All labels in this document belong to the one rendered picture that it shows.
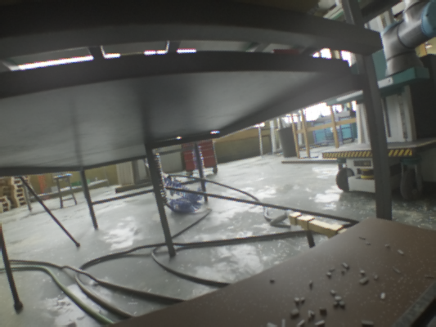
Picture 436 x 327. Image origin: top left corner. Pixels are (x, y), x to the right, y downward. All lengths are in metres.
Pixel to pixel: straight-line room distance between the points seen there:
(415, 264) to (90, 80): 0.42
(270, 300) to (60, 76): 0.33
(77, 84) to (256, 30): 0.21
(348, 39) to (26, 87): 0.41
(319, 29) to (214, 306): 0.35
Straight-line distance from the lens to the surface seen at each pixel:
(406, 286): 0.27
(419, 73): 1.42
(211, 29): 0.23
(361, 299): 0.24
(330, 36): 0.32
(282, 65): 0.33
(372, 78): 0.44
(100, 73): 0.26
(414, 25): 1.37
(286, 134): 5.43
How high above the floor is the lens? 0.46
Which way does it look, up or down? 5 degrees down
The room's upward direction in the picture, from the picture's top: 11 degrees counter-clockwise
